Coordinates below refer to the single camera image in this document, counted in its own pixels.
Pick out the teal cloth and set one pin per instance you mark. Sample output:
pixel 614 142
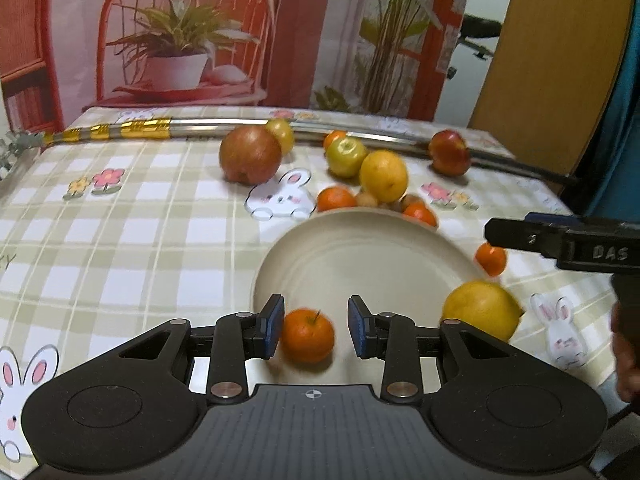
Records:
pixel 620 150

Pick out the small brown fruit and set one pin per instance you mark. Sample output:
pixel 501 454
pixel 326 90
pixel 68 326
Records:
pixel 366 200
pixel 395 206
pixel 411 199

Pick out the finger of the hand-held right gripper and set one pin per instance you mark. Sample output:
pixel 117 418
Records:
pixel 525 237

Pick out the small red apple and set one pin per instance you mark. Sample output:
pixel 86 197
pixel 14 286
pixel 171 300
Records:
pixel 449 152

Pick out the person's right hand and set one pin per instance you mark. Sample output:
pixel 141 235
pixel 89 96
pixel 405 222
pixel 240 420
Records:
pixel 630 360

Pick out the large red-green apple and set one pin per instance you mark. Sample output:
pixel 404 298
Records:
pixel 250 155

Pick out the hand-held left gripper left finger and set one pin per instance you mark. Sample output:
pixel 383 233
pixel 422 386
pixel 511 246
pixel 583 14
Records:
pixel 272 327

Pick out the green apple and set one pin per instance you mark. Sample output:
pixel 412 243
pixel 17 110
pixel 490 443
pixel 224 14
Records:
pixel 346 156

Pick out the checkered bunny tablecloth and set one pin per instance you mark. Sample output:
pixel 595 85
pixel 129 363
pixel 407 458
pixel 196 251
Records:
pixel 125 240

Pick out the small tangerine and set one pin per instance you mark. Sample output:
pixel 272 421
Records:
pixel 421 215
pixel 336 199
pixel 334 138
pixel 491 259

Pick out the yellow orange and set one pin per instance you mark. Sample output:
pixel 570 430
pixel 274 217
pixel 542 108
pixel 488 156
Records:
pixel 384 175

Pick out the brown wooden board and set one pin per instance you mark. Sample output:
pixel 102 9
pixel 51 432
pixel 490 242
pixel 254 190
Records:
pixel 545 60

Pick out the telescopic metal pole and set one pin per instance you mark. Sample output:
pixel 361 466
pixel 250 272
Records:
pixel 200 126

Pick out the beige round plate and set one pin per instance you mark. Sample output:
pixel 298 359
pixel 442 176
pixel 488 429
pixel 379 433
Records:
pixel 350 260

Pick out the large yellow lemon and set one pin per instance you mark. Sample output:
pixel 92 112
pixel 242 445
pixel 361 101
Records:
pixel 482 310

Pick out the black exercise equipment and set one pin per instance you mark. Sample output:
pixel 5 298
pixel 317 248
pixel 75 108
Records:
pixel 475 30

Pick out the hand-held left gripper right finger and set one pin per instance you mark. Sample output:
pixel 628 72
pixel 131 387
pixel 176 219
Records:
pixel 357 330

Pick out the golden yellow apple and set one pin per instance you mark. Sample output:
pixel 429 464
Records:
pixel 282 132

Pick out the printed backdrop cloth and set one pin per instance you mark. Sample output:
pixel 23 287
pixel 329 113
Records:
pixel 300 25

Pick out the tangerine with stem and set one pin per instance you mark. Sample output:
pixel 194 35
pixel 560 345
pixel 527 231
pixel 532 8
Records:
pixel 306 336

